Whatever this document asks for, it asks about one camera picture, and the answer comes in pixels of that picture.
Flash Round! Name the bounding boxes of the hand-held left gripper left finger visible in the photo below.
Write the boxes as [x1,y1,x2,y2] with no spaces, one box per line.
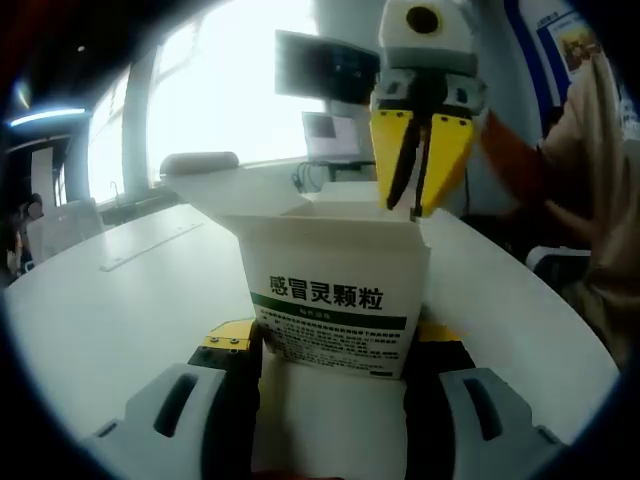
[82,319,261,480]

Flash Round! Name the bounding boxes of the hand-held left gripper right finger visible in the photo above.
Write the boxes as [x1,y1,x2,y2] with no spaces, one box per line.
[403,324,569,480]

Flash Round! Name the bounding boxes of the white green medicine box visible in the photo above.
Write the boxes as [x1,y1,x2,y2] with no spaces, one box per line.
[159,151,432,480]

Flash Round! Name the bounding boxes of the open laptop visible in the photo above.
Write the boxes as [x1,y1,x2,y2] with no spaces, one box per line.
[301,110,361,160]

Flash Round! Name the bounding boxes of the white table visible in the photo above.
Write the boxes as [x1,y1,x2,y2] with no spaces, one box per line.
[3,202,621,446]

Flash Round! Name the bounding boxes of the white office chair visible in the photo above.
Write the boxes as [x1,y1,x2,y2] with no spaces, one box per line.
[524,247,594,281]

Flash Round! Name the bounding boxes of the person in beige shirt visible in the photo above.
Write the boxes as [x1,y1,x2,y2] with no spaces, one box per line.
[537,54,640,371]

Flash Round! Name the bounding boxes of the ceiling light strip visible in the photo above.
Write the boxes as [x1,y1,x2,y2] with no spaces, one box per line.
[9,110,91,127]

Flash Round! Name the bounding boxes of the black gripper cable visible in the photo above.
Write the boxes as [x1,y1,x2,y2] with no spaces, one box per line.
[462,169,474,221]

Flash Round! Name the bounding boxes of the black wall monitor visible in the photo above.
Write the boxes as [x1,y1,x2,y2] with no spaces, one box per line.
[273,28,381,106]

